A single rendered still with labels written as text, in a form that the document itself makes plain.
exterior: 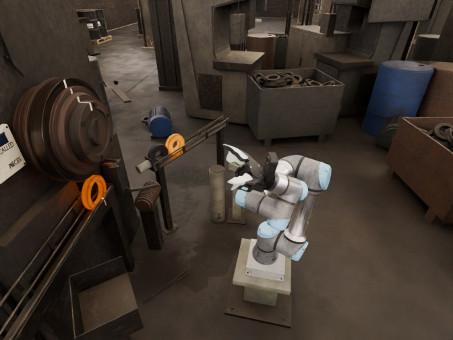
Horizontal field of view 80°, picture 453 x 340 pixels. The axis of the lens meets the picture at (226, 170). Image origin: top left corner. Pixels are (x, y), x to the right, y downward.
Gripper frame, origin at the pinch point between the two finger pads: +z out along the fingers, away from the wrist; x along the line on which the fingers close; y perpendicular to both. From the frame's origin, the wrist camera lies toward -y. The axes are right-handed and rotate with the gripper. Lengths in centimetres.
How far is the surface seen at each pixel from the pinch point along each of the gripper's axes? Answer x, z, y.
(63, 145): 30, 44, 48
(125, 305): -23, 5, 72
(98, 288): -14, 15, 80
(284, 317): -24, -92, 82
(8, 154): 25, 60, 56
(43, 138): 27, 51, 45
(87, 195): 30, 28, 80
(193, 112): 275, -93, 177
